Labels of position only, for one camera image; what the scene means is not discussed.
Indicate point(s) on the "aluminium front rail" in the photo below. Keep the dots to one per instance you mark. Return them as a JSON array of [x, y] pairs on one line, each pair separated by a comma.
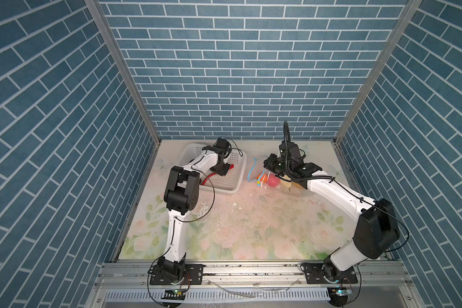
[[134, 274]]

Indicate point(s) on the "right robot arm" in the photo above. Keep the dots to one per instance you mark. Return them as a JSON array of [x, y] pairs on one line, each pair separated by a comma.
[[376, 225]]

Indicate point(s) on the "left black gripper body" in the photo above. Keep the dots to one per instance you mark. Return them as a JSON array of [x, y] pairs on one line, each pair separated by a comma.
[[221, 169]]

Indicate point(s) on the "white slotted cable duct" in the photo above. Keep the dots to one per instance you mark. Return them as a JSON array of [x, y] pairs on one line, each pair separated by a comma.
[[219, 296]]

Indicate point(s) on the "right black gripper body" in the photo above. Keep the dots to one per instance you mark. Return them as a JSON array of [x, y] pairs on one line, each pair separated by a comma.
[[276, 165]]

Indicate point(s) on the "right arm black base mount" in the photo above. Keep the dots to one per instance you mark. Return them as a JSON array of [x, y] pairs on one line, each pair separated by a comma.
[[318, 273]]

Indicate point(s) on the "clear zip bag blue zipper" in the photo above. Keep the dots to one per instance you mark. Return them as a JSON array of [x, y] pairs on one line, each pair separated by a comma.
[[298, 185]]

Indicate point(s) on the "orange toy tangerine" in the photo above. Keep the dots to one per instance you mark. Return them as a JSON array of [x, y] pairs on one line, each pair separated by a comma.
[[262, 179]]

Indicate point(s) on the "white plastic perforated basket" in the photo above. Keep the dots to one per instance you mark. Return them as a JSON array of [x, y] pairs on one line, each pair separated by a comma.
[[228, 184]]

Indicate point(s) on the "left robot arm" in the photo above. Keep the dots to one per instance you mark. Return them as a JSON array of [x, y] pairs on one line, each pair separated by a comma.
[[181, 196]]

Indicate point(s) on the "pink toy fruit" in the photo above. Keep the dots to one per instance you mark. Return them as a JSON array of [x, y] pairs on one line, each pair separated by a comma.
[[273, 181]]

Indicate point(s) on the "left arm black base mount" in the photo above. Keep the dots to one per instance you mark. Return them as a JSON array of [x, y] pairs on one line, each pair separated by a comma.
[[164, 276]]

